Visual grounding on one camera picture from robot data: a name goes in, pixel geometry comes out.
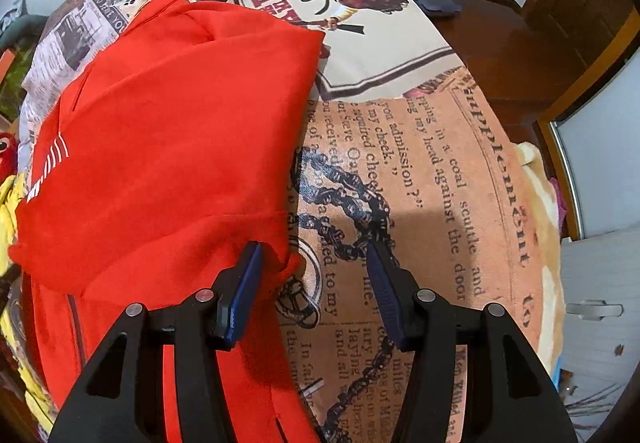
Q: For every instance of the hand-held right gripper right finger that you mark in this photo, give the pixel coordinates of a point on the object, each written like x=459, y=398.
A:
x=387, y=300

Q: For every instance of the beige fleece blanket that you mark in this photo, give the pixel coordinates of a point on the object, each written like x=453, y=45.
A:
x=545, y=203

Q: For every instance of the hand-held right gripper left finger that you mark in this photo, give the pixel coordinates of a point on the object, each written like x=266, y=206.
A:
x=242, y=295

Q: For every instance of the red plush toy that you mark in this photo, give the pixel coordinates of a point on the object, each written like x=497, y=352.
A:
x=6, y=153

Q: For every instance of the newspaper print bed cover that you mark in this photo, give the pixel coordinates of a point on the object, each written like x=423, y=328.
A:
x=425, y=173

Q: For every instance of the orange box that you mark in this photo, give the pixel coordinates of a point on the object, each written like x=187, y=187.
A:
x=5, y=65

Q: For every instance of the red hoodie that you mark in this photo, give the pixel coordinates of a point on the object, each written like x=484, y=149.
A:
x=165, y=148

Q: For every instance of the yellow blanket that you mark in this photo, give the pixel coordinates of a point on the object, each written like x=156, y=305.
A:
x=20, y=363

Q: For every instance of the white sliding wardrobe door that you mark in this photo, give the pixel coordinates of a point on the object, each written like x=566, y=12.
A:
x=600, y=173

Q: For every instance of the white drawer cabinet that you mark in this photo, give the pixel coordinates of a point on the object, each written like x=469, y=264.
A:
x=600, y=348

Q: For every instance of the pink cloth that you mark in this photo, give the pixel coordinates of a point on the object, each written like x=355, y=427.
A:
x=559, y=203

